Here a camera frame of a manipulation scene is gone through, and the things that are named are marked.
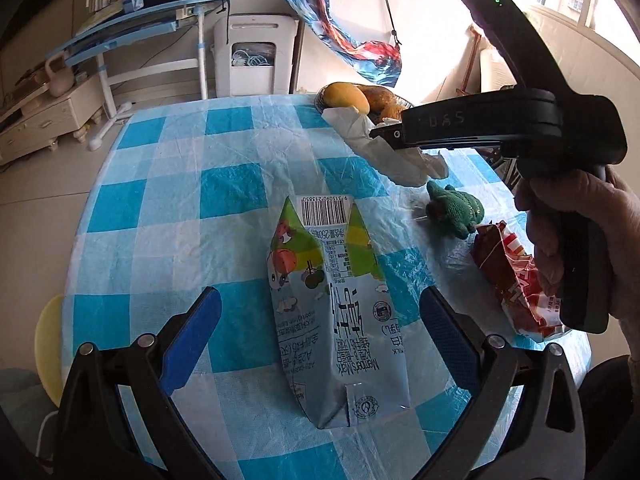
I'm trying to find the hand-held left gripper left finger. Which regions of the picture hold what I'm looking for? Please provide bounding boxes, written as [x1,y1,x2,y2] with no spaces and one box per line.
[52,286,223,480]

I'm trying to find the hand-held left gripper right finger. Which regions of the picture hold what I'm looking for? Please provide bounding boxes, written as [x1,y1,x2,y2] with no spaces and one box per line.
[419,286,586,480]

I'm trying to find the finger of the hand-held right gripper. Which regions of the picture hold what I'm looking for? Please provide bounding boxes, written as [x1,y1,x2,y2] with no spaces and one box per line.
[369,121,407,151]

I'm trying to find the white tissue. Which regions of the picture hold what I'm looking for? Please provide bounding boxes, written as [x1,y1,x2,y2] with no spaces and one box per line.
[321,106,451,188]

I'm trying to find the light blue milk carton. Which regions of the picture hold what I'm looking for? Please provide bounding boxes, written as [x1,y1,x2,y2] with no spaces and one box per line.
[265,194,413,430]

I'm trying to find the yellow stool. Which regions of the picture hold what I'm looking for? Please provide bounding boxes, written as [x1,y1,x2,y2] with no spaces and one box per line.
[34,294,65,406]

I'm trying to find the person's right hand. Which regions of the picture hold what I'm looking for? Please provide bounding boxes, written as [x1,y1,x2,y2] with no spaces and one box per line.
[514,167,640,356]

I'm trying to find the dark woven basket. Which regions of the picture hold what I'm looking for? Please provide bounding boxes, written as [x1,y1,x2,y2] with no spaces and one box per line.
[315,82,416,123]

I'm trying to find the brownish mango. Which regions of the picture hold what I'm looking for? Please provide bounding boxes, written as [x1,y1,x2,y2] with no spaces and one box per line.
[357,85,401,108]

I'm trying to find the red snack bag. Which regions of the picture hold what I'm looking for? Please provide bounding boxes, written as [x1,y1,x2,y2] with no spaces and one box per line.
[470,220,573,343]

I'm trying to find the colourful printed hanging bag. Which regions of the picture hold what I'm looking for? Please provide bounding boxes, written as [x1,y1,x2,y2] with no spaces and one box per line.
[284,0,403,88]

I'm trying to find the green plush toy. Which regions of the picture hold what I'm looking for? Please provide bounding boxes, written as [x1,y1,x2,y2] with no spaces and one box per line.
[425,181,485,239]

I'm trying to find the white air purifier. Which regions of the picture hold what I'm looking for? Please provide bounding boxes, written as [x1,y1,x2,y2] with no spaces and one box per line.
[214,14,300,98]

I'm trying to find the blue white checked tablecloth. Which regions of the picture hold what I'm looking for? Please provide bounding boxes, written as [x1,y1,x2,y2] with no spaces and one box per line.
[60,92,593,480]

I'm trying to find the grey cushion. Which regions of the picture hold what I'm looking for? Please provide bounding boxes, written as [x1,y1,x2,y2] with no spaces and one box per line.
[0,367,61,461]

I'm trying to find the cream television cabinet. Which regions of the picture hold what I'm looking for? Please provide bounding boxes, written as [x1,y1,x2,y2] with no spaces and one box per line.
[0,72,108,166]

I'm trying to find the blue white study desk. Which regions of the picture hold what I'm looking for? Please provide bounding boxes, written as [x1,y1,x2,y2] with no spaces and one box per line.
[44,0,231,153]

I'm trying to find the black hanging cord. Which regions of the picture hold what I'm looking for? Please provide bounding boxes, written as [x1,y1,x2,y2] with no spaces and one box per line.
[312,0,403,51]

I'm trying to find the bundle of white cables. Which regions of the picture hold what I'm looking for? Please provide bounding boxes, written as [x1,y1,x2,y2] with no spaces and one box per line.
[232,47,275,68]

